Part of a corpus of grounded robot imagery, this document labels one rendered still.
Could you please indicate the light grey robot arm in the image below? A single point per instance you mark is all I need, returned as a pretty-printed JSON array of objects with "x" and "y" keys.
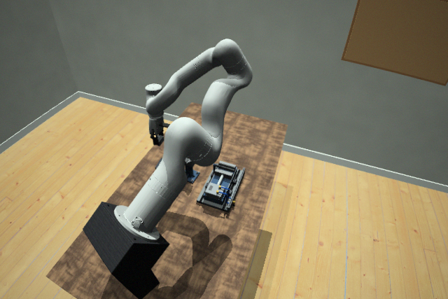
[{"x": 185, "y": 137}]

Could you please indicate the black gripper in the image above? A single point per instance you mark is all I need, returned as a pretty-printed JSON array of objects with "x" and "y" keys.
[{"x": 155, "y": 129}]

